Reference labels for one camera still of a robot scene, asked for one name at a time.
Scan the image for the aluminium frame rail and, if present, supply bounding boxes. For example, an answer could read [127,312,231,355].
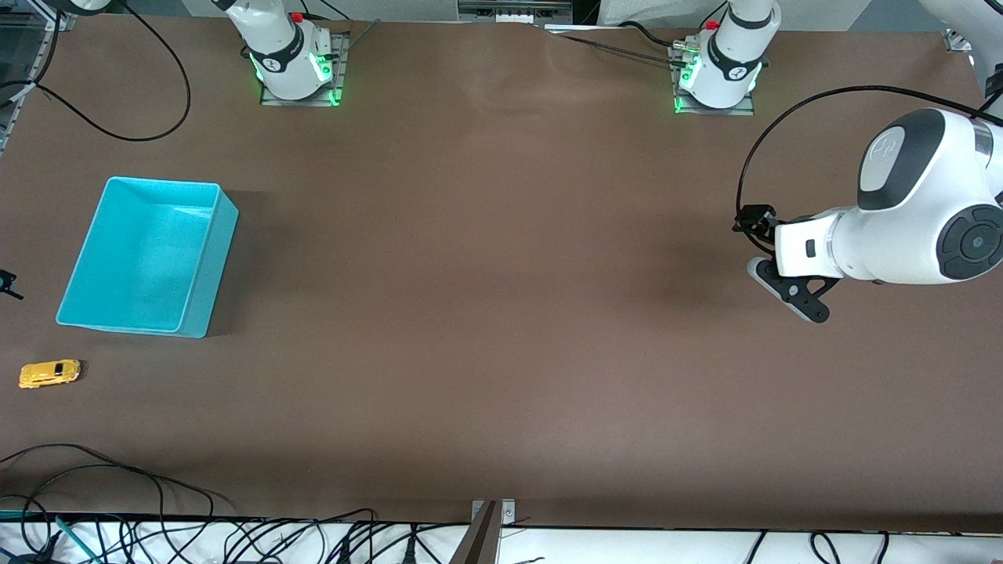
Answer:
[0,0,78,154]

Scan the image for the black looped cable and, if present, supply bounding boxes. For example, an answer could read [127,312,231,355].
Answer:
[0,465,216,522]
[223,508,378,564]
[0,493,60,564]
[0,443,167,522]

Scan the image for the grey power strip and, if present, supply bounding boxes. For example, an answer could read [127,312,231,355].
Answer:
[457,0,574,26]

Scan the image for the metal table edge bracket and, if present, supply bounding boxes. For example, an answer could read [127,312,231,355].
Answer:
[471,499,516,526]

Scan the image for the grey thin cable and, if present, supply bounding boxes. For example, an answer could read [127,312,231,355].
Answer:
[343,19,382,52]

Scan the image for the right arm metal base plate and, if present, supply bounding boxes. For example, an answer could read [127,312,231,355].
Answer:
[259,31,346,107]

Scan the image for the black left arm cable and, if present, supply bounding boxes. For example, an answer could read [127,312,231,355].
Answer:
[735,85,1003,228]

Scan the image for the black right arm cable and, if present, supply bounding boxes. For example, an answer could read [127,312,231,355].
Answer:
[0,0,192,143]

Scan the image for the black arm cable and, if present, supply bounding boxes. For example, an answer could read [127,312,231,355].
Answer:
[735,85,1003,228]
[0,0,192,143]

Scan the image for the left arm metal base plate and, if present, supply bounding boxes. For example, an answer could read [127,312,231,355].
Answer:
[672,43,756,117]

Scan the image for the thin black base cable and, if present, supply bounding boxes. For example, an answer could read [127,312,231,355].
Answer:
[558,33,676,65]

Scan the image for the thick black base cable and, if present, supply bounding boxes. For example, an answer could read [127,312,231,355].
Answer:
[619,20,679,48]

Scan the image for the yellow toy beetle car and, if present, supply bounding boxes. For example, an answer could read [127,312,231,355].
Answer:
[19,359,81,389]

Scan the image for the white panel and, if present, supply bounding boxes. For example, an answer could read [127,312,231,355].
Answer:
[599,0,730,28]

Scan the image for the turquoise plastic bin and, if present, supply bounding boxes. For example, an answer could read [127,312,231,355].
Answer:
[56,176,240,339]

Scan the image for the grey camera stand pole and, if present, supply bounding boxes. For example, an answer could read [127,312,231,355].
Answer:
[448,501,501,564]

